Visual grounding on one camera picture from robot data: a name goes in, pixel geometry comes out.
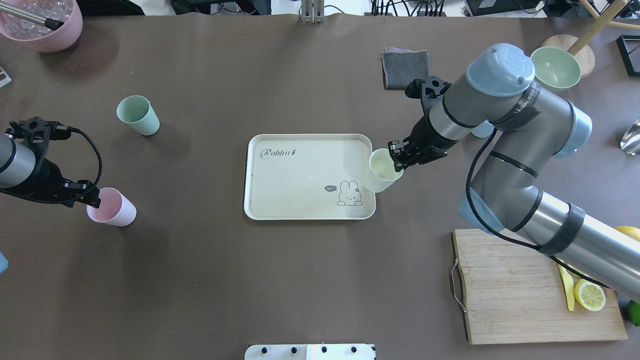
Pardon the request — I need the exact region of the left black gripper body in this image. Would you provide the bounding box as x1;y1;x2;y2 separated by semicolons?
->
5;117;96;205

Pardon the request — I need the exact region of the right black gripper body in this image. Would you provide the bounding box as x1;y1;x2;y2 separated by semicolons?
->
400;76;453;169

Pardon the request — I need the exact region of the pink plastic cup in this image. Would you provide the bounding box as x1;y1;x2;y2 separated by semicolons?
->
86;187;137;227

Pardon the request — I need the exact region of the pale yellow plastic cup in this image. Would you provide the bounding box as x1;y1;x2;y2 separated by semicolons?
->
363;148;403;193

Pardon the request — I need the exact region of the light blue plastic cup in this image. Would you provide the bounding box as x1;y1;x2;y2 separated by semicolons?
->
471;120;495;139

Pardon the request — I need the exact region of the mint green plastic cup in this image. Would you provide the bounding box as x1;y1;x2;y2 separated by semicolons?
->
116;95;160;136

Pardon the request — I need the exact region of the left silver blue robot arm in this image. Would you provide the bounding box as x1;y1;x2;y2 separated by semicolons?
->
0;117;103;209

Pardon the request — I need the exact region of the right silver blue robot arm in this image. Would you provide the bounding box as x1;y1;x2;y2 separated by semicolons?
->
387;43;640;302

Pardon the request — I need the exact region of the cream rabbit serving tray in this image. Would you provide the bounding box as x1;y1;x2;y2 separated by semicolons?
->
243;133;376;221

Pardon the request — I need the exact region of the grey folded cloth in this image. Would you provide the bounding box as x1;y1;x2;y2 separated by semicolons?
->
381;47;430;91

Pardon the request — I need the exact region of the pink bowl with ice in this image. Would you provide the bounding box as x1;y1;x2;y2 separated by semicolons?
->
0;0;83;53

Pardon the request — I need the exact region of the pale green bowl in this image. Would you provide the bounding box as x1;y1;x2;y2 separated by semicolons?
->
530;47;582;93

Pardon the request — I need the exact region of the bamboo cutting board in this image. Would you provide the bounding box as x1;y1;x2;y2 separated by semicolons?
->
452;228;627;346

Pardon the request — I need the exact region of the wooden stand with round base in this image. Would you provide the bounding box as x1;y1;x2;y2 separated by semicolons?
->
541;0;639;79

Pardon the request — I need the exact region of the yellow plastic knife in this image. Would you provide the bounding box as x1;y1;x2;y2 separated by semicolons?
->
557;264;576;312

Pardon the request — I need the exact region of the lemon slice upper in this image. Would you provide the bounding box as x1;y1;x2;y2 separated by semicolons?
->
573;279;607;312

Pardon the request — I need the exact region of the whole yellow lemon upper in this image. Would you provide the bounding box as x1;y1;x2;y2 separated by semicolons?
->
615;225;640;242

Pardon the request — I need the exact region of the green lime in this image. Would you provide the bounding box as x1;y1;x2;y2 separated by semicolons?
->
626;300;640;327

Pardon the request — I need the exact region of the metal scoop handle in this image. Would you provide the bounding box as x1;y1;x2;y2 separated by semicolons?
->
0;1;65;31

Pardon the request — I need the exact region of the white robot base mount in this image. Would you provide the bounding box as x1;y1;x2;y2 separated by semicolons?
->
244;342;377;360

